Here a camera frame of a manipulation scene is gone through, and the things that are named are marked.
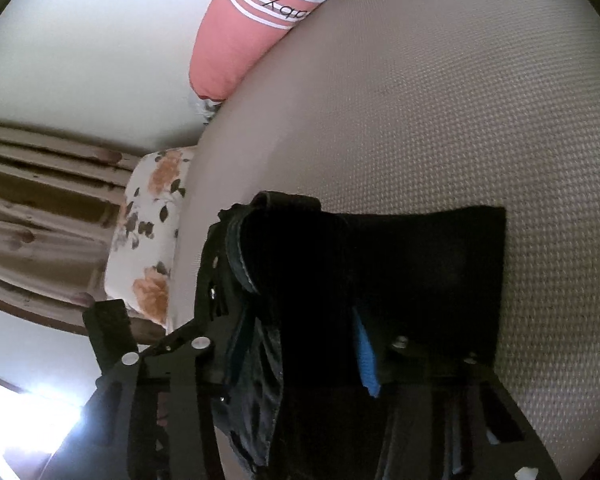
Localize black pants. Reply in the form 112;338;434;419
195;192;506;479

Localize floral white pillow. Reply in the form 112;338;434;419
104;146;196;327

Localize wooden headboard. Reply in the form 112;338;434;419
0;126;138;335

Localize long pink striped pillow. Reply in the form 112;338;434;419
188;0;326;124

